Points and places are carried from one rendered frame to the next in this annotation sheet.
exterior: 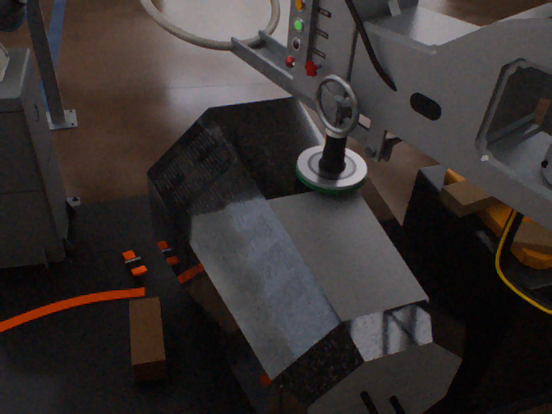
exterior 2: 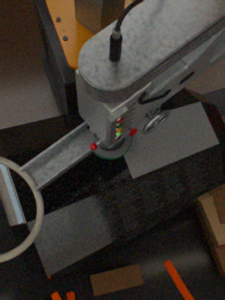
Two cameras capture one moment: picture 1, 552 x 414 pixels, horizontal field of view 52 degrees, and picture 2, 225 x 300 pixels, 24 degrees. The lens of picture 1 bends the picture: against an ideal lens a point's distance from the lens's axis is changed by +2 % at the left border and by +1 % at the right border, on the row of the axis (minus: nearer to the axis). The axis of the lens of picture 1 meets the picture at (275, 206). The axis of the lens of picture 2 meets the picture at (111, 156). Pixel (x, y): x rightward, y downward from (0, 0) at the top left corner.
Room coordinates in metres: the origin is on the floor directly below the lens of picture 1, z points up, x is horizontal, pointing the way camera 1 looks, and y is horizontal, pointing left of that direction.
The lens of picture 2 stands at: (1.38, 0.70, 3.36)
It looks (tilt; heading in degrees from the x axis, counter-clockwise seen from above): 73 degrees down; 269
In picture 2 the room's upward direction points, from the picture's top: 5 degrees clockwise
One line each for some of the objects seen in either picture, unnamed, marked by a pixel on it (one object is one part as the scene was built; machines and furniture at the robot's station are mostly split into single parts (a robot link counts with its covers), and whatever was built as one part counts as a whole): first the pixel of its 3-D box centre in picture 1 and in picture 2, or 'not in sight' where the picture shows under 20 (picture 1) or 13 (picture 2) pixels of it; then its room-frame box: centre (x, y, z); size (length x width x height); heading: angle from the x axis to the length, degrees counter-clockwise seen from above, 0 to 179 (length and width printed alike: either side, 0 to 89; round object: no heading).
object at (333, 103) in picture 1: (347, 100); (150, 116); (1.20, -0.15, 1.22); 0.15 x 0.10 x 0.15; 42
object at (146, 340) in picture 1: (148, 338); (116, 280); (1.28, 0.45, 0.07); 0.30 x 0.12 x 0.12; 17
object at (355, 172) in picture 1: (331, 166); (109, 136); (1.37, -0.16, 0.90); 0.21 x 0.21 x 0.01
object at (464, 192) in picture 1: (474, 194); not in sight; (1.41, -0.63, 0.81); 0.20 x 0.10 x 0.05; 120
